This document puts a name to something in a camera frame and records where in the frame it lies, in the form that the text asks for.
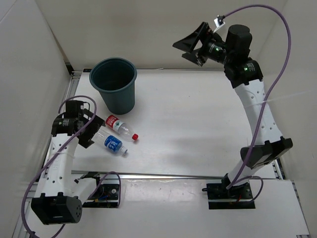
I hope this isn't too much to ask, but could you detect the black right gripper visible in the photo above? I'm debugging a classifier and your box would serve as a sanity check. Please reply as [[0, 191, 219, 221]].
[[172, 23, 233, 67]]

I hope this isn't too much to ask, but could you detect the blue label clear bottle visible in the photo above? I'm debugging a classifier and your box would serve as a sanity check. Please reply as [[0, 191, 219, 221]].
[[93, 129, 128, 155]]

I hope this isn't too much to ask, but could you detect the red label clear bottle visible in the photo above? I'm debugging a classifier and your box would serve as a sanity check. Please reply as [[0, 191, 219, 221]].
[[105, 115, 139, 142]]

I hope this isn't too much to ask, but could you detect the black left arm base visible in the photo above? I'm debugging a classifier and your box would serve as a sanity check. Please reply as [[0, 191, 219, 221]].
[[73, 172, 121, 208]]

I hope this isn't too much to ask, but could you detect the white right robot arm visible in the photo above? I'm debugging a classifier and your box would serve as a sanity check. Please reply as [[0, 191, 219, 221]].
[[173, 22, 293, 198]]

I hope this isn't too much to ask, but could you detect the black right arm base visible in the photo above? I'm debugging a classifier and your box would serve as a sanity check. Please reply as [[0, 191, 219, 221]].
[[202, 182, 256, 210]]

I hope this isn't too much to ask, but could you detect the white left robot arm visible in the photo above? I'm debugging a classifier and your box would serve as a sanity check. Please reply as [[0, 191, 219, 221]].
[[31, 109, 104, 225]]

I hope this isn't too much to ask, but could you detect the dark teal plastic bin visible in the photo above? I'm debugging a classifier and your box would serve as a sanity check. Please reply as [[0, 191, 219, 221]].
[[89, 58, 137, 115]]

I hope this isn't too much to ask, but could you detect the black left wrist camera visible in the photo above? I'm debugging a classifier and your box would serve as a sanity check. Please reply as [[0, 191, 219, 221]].
[[64, 100, 84, 118]]

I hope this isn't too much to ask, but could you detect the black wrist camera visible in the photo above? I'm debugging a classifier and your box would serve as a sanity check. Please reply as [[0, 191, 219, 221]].
[[64, 100, 84, 118], [214, 15, 225, 32]]

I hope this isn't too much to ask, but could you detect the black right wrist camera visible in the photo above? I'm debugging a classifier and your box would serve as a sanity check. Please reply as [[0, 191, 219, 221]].
[[214, 15, 225, 32]]

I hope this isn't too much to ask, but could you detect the aluminium table front rail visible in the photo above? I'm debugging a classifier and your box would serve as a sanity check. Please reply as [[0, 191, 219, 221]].
[[70, 170, 283, 180]]

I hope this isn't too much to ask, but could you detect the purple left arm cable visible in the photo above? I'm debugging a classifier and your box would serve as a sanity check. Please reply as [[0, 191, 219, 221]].
[[21, 95, 122, 238]]

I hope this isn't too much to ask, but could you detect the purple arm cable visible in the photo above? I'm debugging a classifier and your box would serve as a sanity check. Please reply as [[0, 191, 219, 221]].
[[217, 4, 292, 204], [21, 95, 122, 238]]

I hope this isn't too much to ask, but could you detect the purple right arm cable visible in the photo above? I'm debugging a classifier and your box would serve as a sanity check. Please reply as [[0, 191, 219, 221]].
[[217, 4, 292, 204]]

